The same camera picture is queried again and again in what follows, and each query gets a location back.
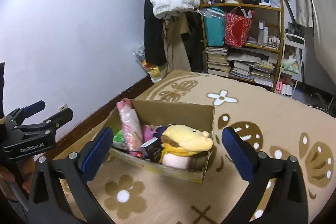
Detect green wet wipes pack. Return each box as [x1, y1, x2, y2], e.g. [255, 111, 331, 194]
[112, 130, 127, 151]

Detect pink cloth pack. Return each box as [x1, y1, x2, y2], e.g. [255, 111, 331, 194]
[116, 98, 144, 159]

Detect black Face tissue pack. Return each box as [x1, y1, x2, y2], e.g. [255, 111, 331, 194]
[141, 137, 163, 163]

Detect purple haired plush doll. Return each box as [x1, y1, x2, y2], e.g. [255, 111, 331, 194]
[153, 125, 169, 139]

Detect white pink plush pillow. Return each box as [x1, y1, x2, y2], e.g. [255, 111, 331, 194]
[162, 153, 195, 170]

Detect yellow duck plush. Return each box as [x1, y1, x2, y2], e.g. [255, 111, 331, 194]
[161, 125, 213, 157]

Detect pink plush bear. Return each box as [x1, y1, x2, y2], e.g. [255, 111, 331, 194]
[141, 125, 160, 143]

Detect left hand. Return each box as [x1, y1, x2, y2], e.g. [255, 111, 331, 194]
[1, 157, 36, 201]

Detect plastic bag of toys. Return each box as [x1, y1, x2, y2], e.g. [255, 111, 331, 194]
[131, 43, 163, 84]

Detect open cardboard box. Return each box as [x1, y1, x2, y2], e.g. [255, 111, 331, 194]
[105, 100, 215, 184]

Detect black hanging coat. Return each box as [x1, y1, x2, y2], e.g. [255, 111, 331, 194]
[143, 0, 167, 67]

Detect beige hanging coat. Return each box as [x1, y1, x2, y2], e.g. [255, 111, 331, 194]
[163, 14, 191, 72]

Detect stack of books right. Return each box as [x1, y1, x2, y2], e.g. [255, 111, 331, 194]
[227, 47, 279, 89]

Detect stack of books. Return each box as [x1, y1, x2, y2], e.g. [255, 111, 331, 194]
[227, 47, 279, 89]
[206, 47, 231, 77]

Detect stack of books left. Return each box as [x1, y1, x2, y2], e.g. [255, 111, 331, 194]
[206, 47, 231, 77]

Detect white rolling cart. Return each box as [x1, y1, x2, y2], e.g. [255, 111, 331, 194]
[274, 33, 306, 98]

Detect white toiletry bottles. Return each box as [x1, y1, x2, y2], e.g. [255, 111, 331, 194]
[257, 21, 280, 49]

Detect wooden bookshelf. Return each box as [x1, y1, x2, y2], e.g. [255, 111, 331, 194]
[199, 0, 284, 90]

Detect red gift bag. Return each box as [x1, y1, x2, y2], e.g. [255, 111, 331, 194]
[224, 6, 255, 47]

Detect teal tote bag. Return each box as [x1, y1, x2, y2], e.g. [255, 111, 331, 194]
[202, 7, 226, 47]

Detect upper wall socket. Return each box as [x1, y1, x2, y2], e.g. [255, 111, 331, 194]
[59, 103, 68, 111]

